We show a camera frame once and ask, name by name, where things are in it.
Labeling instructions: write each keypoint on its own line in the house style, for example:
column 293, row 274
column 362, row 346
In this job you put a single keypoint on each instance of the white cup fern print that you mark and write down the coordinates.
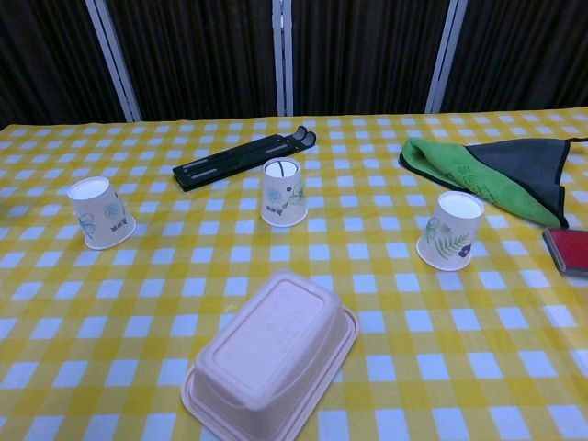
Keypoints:
column 448, row 234

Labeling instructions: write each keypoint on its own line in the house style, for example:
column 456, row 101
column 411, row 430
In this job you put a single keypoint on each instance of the white cup blue flower print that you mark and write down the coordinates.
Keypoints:
column 98, row 216

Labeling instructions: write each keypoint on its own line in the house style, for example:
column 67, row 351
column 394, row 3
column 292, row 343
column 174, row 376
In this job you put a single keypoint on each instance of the white cup black line base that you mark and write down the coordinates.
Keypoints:
column 282, row 200

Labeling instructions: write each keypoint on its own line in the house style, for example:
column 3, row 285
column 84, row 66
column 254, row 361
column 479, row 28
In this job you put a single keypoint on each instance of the black folding stand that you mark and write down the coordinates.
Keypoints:
column 220, row 163

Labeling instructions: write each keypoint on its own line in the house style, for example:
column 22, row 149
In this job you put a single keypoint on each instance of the pink plastic container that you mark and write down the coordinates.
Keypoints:
column 266, row 349

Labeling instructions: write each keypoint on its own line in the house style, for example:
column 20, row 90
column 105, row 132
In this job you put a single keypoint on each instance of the yellow checked tablecloth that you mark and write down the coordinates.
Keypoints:
column 138, row 285

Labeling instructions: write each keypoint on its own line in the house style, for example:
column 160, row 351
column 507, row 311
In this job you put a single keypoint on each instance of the green and grey cloth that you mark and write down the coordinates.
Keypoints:
column 482, row 181

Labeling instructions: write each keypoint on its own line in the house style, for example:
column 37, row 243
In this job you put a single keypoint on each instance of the red box grey rim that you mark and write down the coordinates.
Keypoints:
column 572, row 250

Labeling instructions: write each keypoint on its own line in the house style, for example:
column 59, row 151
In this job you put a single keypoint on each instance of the white screen frame post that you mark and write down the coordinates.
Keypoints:
column 443, row 55
column 284, row 46
column 112, row 55

